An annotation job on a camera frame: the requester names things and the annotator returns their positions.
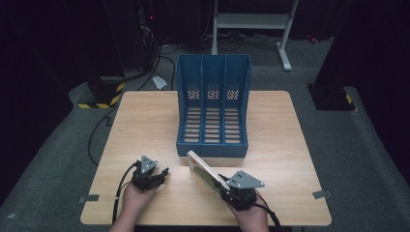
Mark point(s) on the small grey tape piece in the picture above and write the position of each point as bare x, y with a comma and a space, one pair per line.
10, 216

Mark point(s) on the small red object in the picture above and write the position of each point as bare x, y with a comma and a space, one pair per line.
312, 39

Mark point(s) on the white book with green leaf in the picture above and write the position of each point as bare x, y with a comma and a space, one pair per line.
203, 169

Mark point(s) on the person's left hand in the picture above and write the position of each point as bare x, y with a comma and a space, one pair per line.
137, 201

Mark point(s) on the person's right hand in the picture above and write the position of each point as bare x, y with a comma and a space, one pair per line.
249, 216

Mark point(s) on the black stand base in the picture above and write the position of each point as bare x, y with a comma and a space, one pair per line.
332, 98

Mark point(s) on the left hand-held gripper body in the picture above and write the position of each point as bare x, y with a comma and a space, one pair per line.
143, 179

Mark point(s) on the black stand with striped base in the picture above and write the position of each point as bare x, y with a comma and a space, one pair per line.
103, 93

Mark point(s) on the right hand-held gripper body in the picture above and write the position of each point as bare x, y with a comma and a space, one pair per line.
241, 196

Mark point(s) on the white metal stand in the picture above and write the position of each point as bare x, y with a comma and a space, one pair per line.
251, 21

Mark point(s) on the blue three-slot file rack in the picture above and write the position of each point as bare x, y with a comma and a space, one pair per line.
212, 150

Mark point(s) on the grey tape strip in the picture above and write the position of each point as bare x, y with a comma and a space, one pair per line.
321, 194
89, 198

